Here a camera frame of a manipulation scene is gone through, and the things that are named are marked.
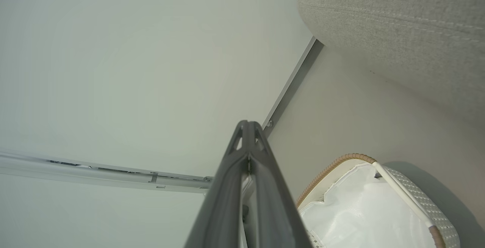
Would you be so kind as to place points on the white basket liner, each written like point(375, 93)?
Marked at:
point(360, 210)

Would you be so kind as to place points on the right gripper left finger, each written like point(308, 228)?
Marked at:
point(223, 202)

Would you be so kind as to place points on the white wicker laundry basket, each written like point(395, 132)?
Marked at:
point(435, 206)

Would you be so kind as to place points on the grey fabric sofa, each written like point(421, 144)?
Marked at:
point(398, 20)

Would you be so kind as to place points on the grey partition bottom rail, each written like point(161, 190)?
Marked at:
point(113, 179)
point(291, 85)

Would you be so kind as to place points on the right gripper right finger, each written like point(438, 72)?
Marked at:
point(276, 210)

